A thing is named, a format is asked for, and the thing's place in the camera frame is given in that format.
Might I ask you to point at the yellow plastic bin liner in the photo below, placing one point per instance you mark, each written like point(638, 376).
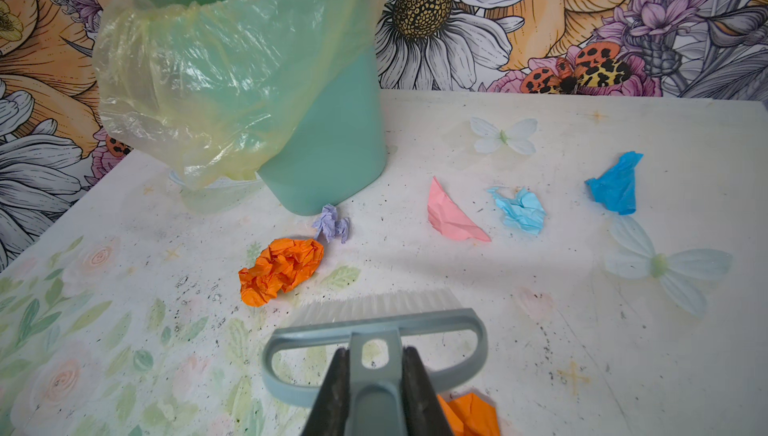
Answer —
point(216, 88)

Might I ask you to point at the purple crumpled paper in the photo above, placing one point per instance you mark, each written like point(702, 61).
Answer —
point(329, 225)

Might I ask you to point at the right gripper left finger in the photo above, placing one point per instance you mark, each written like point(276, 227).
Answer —
point(330, 411)

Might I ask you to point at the grey-blue hand brush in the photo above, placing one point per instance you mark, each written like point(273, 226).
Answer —
point(372, 329)

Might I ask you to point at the large orange crumpled paper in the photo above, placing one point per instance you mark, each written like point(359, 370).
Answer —
point(469, 415)

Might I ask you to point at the pink paper scrap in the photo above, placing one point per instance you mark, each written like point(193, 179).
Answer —
point(448, 219)

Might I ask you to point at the small orange crumpled paper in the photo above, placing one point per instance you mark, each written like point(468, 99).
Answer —
point(281, 267)

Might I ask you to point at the light blue crumpled paper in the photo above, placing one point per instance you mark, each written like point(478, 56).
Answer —
point(524, 211)

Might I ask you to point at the green trash bin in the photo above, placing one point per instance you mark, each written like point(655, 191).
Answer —
point(337, 149)

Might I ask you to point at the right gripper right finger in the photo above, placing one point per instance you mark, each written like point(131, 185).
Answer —
point(423, 413)

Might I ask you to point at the dark blue paper scrap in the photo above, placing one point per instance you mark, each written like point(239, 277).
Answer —
point(615, 189)

